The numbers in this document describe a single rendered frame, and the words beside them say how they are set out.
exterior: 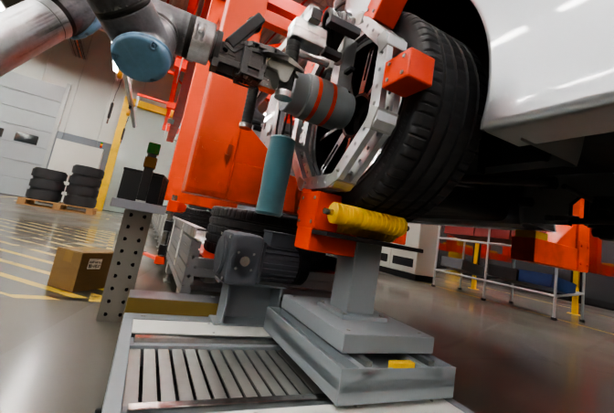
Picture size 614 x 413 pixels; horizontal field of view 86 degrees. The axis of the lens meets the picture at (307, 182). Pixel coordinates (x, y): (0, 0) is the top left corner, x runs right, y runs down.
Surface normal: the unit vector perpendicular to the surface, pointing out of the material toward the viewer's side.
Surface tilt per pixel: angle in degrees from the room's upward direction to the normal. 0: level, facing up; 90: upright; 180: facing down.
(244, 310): 90
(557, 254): 90
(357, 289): 90
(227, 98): 90
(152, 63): 144
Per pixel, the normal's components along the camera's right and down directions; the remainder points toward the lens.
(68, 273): -0.25, -0.19
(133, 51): 0.16, 0.76
